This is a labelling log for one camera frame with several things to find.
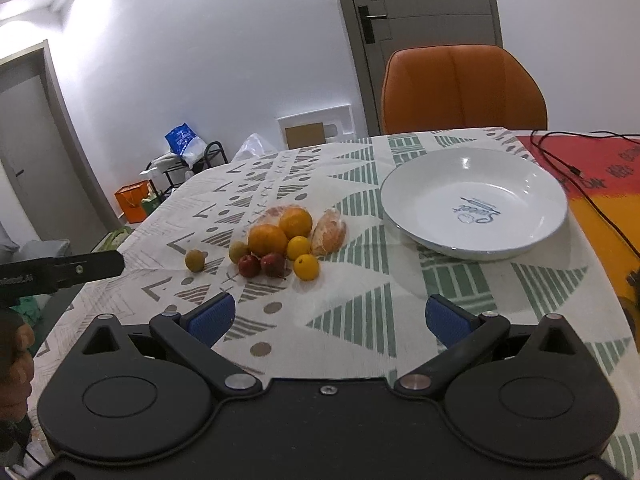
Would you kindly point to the red small fruit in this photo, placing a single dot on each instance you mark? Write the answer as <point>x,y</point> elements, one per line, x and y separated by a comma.
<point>273,265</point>
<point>249,266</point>

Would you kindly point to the grey door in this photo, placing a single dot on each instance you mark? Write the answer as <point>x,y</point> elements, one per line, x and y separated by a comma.
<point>48,189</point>
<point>412,23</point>

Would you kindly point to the peeled pomelo segment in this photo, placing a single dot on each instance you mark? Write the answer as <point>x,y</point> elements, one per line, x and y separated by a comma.
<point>329,233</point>

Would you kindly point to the person's left hand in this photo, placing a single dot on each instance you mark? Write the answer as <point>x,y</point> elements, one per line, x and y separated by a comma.
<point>17,366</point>

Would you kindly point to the white foam packaging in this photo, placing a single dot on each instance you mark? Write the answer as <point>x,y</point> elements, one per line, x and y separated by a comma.
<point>328,125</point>

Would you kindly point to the orange paper bag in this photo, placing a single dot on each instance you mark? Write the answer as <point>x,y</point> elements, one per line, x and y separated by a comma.
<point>129,199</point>

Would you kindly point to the large orange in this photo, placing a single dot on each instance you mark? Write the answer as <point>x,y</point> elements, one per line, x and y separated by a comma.
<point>265,239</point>
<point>296,221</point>

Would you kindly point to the large orange back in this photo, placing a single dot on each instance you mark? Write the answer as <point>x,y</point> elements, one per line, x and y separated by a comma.
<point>296,221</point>

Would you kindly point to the clear plastic bag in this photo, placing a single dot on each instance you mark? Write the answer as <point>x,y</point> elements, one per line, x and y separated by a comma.
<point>254,145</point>

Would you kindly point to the brown cardboard piece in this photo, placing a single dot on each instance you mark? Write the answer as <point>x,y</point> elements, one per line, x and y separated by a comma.
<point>304,136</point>

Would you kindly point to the peeled pomelo piece back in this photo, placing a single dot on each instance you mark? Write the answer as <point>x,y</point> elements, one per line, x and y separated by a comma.
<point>273,215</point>

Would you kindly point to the large orange front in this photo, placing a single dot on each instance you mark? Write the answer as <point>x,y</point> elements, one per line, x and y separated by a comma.
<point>265,239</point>

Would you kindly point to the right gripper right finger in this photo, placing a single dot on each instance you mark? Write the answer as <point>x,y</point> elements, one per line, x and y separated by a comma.
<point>468,339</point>

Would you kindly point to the blue white plastic bag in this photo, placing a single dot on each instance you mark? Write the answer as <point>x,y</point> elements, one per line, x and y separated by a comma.
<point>186,144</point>

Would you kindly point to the white ceramic plate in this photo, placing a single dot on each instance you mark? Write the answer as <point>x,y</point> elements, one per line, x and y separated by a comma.
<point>474,203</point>

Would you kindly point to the green jujube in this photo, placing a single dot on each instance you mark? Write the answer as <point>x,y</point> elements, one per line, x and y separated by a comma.
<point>195,260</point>
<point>237,250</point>

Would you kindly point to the red orange mat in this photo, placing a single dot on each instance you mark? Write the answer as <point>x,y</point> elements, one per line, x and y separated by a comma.
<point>599,172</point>

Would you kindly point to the orange chair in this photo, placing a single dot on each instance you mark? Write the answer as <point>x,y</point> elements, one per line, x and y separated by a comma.
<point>459,87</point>

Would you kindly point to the patterned tablecloth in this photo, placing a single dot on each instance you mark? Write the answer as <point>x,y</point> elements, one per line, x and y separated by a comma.
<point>364,315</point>

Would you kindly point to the black door handle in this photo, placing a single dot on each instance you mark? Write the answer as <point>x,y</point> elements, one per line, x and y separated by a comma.
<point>366,19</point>

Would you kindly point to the small yellow kumquat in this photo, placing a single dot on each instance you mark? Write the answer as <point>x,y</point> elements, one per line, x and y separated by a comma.
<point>298,246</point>
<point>306,267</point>

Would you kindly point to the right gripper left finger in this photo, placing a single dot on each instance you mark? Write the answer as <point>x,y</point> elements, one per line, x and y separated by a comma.
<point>190,338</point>

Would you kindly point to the black metal rack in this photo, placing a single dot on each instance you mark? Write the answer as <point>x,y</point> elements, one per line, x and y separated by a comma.
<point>176,170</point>

